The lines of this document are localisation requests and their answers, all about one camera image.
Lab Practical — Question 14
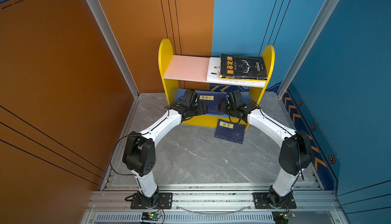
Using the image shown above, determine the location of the aluminium frame post right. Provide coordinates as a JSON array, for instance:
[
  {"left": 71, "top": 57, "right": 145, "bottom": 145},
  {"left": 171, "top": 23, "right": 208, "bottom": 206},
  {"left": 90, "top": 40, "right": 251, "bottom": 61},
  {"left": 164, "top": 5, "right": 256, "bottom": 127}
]
[{"left": 277, "top": 0, "right": 340, "bottom": 99}]

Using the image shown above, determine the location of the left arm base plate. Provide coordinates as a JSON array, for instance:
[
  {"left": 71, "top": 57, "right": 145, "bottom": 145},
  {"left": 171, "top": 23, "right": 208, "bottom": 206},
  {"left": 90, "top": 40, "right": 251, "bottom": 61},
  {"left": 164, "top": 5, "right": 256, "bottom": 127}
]
[{"left": 130, "top": 192, "right": 173, "bottom": 210}]

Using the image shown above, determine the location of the yellow pink blue bookshelf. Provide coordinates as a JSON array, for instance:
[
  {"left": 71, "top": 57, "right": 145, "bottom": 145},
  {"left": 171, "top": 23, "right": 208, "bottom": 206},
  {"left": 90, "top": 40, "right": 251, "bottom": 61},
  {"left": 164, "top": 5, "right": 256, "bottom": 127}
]
[{"left": 158, "top": 38, "right": 276, "bottom": 131}]

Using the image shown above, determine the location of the navy book rearmost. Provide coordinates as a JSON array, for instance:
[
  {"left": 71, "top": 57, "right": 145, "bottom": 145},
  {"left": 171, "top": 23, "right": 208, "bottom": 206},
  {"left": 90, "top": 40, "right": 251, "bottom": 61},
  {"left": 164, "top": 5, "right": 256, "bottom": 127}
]
[{"left": 214, "top": 119, "right": 245, "bottom": 144}]

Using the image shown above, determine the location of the aluminium frame post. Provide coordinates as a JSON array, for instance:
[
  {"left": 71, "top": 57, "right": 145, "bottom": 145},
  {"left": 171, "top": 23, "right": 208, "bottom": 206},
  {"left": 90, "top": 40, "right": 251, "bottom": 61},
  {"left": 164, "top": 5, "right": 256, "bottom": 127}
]
[
  {"left": 277, "top": 0, "right": 340, "bottom": 99},
  {"left": 86, "top": 0, "right": 139, "bottom": 99}
]

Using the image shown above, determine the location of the white book brown pattern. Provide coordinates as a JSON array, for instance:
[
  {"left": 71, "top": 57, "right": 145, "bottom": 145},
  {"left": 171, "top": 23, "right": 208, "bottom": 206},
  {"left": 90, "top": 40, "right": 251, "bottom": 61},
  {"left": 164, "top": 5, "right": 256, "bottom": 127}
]
[{"left": 207, "top": 57, "right": 266, "bottom": 88}]

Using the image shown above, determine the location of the yellow cartoon cover book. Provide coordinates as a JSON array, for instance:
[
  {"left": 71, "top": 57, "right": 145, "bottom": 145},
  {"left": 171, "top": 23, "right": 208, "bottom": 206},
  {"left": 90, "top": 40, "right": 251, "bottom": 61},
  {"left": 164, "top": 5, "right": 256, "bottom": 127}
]
[{"left": 219, "top": 76, "right": 267, "bottom": 82}]

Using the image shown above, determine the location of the left green circuit board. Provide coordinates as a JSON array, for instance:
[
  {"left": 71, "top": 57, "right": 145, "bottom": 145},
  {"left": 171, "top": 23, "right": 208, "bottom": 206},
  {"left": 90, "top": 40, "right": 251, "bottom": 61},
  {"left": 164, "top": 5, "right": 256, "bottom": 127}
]
[{"left": 141, "top": 212, "right": 162, "bottom": 224}]

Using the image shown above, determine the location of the navy book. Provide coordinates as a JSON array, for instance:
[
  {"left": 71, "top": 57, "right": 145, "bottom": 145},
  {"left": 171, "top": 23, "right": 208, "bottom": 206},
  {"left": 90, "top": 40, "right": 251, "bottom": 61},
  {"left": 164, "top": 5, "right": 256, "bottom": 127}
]
[{"left": 198, "top": 93, "right": 227, "bottom": 116}]

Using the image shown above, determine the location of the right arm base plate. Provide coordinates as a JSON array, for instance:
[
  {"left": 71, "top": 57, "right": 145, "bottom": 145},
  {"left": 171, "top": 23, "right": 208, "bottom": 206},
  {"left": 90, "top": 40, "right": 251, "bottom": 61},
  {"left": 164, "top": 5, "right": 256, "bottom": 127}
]
[{"left": 253, "top": 191, "right": 297, "bottom": 209}]

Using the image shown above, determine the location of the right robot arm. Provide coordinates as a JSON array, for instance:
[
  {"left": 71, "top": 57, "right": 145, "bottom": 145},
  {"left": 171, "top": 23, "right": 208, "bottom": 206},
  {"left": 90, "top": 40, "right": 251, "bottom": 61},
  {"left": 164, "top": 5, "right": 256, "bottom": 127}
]
[{"left": 219, "top": 89, "right": 312, "bottom": 208}]

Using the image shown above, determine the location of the right circuit board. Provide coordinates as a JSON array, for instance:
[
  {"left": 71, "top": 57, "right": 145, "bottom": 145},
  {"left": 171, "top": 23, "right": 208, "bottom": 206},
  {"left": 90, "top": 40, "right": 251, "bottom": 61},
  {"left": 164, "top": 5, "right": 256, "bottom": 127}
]
[{"left": 272, "top": 212, "right": 296, "bottom": 224}]

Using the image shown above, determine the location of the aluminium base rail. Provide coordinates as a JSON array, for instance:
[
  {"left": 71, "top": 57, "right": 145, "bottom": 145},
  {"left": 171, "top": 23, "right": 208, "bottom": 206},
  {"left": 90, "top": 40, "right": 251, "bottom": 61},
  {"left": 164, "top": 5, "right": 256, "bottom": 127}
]
[{"left": 86, "top": 182, "right": 349, "bottom": 224}]

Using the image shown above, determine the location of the black book yellow title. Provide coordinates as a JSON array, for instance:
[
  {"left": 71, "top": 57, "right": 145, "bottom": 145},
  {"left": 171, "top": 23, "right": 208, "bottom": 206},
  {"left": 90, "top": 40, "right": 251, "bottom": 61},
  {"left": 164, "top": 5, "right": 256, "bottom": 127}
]
[{"left": 220, "top": 54, "right": 268, "bottom": 79}]

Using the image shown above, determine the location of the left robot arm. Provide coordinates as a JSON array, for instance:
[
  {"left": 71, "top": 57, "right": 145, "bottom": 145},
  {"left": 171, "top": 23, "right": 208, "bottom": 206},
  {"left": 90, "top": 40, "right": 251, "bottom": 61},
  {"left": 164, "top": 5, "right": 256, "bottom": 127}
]
[{"left": 122, "top": 89, "right": 207, "bottom": 203}]

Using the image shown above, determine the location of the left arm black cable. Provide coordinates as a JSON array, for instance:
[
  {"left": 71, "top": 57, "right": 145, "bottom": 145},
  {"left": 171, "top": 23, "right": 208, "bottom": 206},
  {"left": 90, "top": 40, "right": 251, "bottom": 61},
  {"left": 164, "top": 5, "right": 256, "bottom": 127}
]
[{"left": 109, "top": 133, "right": 141, "bottom": 176}]

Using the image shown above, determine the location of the aluminium frame post left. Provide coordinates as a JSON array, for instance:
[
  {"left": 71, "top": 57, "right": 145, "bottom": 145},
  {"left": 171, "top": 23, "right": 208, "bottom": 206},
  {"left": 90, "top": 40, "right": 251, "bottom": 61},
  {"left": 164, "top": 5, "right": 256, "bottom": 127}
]
[{"left": 86, "top": 0, "right": 139, "bottom": 99}]

